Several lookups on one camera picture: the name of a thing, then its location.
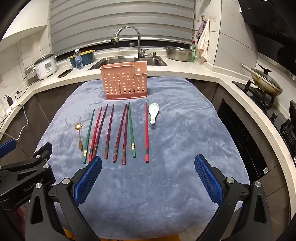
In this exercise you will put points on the green dish soap bottle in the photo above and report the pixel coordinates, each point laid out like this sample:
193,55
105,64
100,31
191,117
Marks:
193,52

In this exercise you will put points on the gold metal spoon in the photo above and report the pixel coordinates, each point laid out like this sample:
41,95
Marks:
78,126

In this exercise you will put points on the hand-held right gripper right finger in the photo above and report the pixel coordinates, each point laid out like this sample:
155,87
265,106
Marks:
208,179

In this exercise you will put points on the wok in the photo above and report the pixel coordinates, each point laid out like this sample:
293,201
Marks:
268,89

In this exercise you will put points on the stainless steel basin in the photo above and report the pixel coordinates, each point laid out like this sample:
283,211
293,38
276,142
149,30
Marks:
178,54

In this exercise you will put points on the teal plastic basin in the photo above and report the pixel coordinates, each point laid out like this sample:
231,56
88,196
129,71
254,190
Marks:
87,60

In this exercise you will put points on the grey-blue plush blanket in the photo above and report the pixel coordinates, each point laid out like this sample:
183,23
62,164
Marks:
173,139

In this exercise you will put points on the white hanging towel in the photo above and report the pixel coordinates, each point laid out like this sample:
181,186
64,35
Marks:
204,39

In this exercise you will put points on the glass wok lid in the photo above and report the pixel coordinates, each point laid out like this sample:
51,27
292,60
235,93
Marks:
266,76

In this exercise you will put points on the black smartphone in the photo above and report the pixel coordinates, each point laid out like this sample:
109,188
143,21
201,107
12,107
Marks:
65,73

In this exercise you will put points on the white rice cooker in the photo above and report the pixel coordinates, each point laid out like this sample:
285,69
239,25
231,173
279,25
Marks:
46,67

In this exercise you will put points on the stacked metal steamer pots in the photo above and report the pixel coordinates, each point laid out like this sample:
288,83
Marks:
30,73

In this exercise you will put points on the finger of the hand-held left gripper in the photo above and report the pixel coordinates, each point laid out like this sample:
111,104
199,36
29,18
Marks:
41,153
7,149

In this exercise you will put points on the white ceramic spoon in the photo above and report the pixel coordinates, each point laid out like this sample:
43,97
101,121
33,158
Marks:
153,109

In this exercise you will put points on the chrome kitchen faucet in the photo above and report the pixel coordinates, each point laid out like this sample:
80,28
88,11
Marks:
138,39

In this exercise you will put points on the black built-in oven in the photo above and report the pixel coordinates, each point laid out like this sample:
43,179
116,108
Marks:
242,139

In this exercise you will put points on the clear water bottle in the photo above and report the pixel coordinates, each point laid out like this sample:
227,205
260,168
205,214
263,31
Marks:
78,61

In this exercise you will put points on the green chopstick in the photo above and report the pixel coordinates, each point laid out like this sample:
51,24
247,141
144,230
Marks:
131,129
89,135

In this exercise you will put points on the white wall cabinet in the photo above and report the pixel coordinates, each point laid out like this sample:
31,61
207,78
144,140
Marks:
30,16

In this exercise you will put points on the dark red chopstick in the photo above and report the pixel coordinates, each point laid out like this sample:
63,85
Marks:
125,139
102,127
109,132
120,132

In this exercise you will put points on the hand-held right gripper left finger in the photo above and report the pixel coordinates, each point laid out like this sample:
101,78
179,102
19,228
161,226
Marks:
89,179

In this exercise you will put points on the stainless steel sink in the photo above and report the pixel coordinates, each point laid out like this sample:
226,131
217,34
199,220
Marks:
129,60

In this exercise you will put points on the pink perforated utensil holder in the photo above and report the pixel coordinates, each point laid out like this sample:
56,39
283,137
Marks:
126,96

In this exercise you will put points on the black range hood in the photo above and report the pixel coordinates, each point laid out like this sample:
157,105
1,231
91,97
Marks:
272,34

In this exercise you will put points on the black gas stove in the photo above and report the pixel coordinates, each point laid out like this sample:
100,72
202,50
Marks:
259,95

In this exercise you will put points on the purple hanging cloth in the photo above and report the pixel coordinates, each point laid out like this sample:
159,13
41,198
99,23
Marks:
200,31

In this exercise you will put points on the grey window blind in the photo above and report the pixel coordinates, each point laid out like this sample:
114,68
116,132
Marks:
115,18

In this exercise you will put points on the black power adapter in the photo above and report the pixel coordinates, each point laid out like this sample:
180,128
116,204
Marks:
9,100

